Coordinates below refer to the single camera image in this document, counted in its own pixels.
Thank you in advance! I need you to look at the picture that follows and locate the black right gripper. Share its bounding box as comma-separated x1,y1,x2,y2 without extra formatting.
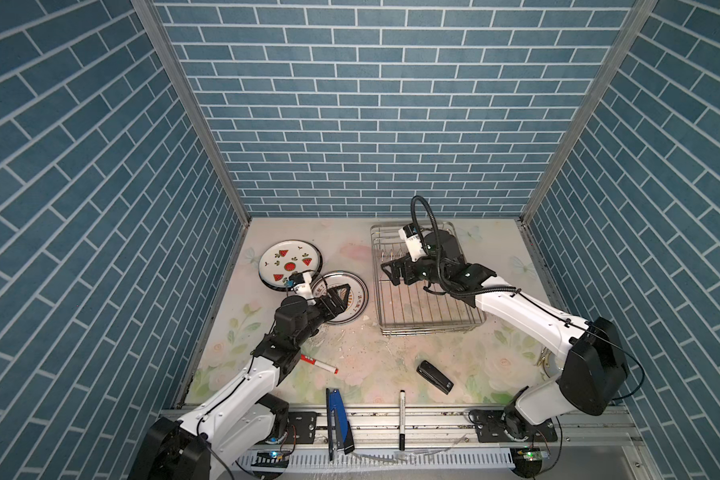
382,249,449,287

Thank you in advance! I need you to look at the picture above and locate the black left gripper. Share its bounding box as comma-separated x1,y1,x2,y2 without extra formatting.
292,284,351,351

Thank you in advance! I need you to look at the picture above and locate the floral patterned plate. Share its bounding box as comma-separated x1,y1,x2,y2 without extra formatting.
311,270,369,326

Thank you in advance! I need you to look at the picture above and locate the black rimmed cream plate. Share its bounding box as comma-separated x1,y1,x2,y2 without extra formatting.
257,239,324,293

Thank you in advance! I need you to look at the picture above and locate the watermelon pattern white plate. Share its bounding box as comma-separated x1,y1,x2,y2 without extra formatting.
258,239,323,289

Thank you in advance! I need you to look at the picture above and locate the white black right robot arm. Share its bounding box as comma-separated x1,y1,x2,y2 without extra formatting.
381,224,629,439

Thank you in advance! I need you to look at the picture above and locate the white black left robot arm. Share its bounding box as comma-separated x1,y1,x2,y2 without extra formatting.
128,284,351,479

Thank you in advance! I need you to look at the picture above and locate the red white marker pen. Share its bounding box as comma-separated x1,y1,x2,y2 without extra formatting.
300,354,338,374

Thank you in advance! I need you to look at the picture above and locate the black stapler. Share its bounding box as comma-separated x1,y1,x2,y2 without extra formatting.
416,360,454,395

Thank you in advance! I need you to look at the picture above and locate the blue black box cutter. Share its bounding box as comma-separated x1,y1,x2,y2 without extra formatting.
326,388,355,461

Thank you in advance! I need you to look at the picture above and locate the black white marker pen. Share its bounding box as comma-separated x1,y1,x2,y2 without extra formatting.
398,390,406,452

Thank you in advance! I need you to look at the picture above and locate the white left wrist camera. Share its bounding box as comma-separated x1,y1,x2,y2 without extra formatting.
286,270,313,300

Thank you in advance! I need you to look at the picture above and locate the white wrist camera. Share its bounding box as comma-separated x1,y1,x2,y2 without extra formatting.
398,223,428,262
286,270,313,300

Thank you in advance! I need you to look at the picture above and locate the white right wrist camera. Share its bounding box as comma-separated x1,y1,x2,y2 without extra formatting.
398,223,428,262

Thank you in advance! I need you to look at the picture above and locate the chrome wire dish rack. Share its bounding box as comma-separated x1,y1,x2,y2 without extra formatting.
369,221,487,337

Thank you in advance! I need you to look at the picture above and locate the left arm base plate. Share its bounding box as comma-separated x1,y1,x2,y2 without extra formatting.
277,411,319,446

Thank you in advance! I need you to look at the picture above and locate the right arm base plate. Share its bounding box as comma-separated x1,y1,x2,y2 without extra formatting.
466,409,558,443

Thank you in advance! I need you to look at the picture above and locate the white slotted cable duct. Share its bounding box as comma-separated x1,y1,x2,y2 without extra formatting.
238,448,515,474

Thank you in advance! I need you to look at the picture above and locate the aluminium front rail frame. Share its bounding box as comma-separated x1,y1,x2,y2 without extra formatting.
133,403,661,480

